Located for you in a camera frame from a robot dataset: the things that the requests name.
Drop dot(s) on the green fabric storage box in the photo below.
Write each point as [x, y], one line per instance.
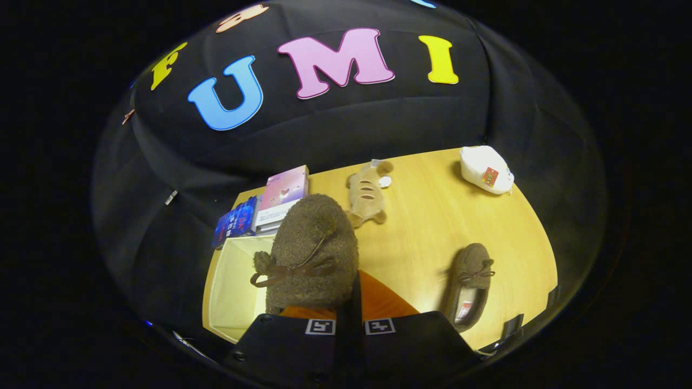
[232, 286]

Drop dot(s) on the white book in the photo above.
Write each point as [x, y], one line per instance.
[275, 216]

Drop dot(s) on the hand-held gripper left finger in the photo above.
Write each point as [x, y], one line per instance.
[292, 346]

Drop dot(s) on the copper clip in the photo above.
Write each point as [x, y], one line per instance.
[128, 116]

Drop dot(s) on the brown fuzzy shoe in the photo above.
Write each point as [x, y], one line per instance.
[473, 265]
[311, 237]

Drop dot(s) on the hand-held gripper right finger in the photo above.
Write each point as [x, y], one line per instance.
[356, 308]

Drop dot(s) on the blue book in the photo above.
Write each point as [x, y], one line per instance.
[235, 221]

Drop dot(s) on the white plush toy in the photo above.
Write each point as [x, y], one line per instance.
[481, 170]

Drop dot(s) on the silver clip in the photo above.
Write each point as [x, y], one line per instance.
[171, 198]

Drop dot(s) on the tan plush toy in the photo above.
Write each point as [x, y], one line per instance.
[365, 197]

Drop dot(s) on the black edge bracket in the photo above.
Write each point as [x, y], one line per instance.
[512, 326]

